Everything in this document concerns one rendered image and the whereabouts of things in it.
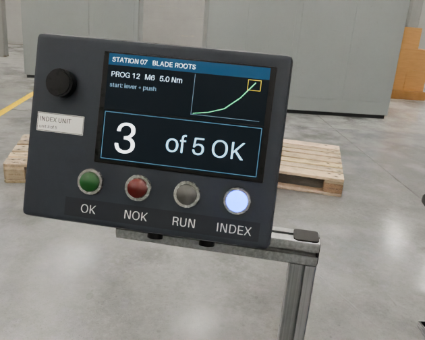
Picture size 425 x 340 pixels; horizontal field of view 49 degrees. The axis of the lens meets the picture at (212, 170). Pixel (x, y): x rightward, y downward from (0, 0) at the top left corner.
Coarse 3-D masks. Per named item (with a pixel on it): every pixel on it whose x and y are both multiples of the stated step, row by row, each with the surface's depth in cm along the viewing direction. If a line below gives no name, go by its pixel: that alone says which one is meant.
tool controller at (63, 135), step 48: (48, 48) 48; (96, 48) 47; (144, 48) 46; (192, 48) 46; (48, 96) 48; (96, 96) 47; (144, 96) 46; (192, 96) 46; (240, 96) 45; (288, 96) 45; (48, 144) 48; (96, 144) 47; (192, 144) 46; (240, 144) 45; (48, 192) 48; (240, 240) 46
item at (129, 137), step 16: (112, 112) 47; (128, 112) 47; (112, 128) 47; (128, 128) 47; (144, 128) 47; (112, 144) 47; (128, 144) 47; (144, 144) 47; (112, 160) 47; (128, 160) 47; (144, 160) 47
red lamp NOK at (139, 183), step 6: (132, 180) 47; (138, 180) 46; (144, 180) 47; (126, 186) 47; (132, 186) 46; (138, 186) 46; (144, 186) 46; (150, 186) 47; (126, 192) 47; (132, 192) 46; (138, 192) 46; (144, 192) 46; (132, 198) 47; (138, 198) 47; (144, 198) 47
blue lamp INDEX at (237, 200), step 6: (228, 192) 46; (234, 192) 45; (240, 192) 45; (246, 192) 45; (228, 198) 45; (234, 198) 45; (240, 198) 45; (246, 198) 45; (228, 204) 45; (234, 204) 45; (240, 204) 45; (246, 204) 45; (228, 210) 46; (234, 210) 45; (240, 210) 45; (246, 210) 46
